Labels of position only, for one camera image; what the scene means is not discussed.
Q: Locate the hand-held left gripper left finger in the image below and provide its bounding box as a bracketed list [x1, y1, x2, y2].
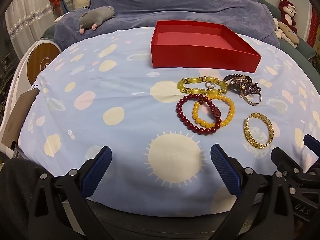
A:
[28, 145, 113, 240]

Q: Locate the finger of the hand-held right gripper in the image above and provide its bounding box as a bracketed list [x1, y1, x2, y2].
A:
[271, 147, 320, 195]
[303, 134, 320, 173]

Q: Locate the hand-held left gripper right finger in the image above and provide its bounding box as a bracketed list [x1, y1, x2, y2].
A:
[210, 144, 295, 240]

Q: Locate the gold woven bangle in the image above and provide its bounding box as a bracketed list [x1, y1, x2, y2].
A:
[244, 112, 275, 148]

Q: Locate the yellow bead bracelet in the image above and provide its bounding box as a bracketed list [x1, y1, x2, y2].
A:
[192, 94, 235, 128]

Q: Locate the thin gold bangle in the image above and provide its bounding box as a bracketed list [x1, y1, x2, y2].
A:
[240, 90, 262, 105]

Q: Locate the dark red bead bracelet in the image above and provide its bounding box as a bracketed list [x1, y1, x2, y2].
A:
[176, 94, 223, 135]

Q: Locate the garnet cluster bracelet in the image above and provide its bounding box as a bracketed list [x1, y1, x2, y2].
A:
[231, 80, 259, 97]

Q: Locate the yellow-green glass bead bracelet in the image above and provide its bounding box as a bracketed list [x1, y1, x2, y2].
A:
[177, 75, 228, 96]

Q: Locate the dark purple bead bracelet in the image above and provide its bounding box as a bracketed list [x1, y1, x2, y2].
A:
[223, 74, 252, 85]

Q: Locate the red cardboard box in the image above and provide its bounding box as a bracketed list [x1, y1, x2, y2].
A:
[150, 20, 262, 73]

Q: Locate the light blue planet-print bedsheet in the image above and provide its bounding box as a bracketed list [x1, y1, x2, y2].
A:
[17, 26, 320, 217]

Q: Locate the person's black clothing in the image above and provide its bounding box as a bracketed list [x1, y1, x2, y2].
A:
[0, 158, 54, 240]

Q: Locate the brown flat board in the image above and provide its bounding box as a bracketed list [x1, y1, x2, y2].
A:
[1, 89, 40, 148]

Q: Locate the beige pebble plush cushion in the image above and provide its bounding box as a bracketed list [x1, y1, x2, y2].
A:
[278, 22, 299, 47]

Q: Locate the white pebble plush cushion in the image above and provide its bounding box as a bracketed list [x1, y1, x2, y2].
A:
[273, 17, 283, 39]

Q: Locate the white side table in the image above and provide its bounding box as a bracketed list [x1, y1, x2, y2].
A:
[0, 39, 62, 155]

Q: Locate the round wooden-top device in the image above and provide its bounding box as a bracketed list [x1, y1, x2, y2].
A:
[27, 41, 60, 85]

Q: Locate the red monkey plush toy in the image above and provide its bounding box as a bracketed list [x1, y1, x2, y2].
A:
[278, 0, 298, 33]

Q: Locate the grey plush toy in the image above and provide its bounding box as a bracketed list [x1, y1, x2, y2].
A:
[79, 6, 116, 34]

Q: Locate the silver tinsel garland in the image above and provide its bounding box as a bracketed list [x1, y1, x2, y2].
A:
[10, 4, 53, 38]

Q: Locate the blue-grey blanket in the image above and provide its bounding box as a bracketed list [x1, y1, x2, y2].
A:
[54, 0, 280, 47]

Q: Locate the red bow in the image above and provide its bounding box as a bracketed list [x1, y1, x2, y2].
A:
[49, 0, 63, 12]

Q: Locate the white sheer curtain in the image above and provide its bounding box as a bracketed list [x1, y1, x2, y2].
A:
[5, 0, 54, 48]

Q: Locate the dark green upholstered bed frame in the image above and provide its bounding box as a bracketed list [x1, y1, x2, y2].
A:
[257, 0, 320, 64]

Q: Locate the red wall hanging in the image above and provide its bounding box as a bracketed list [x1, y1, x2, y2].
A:
[309, 7, 320, 48]

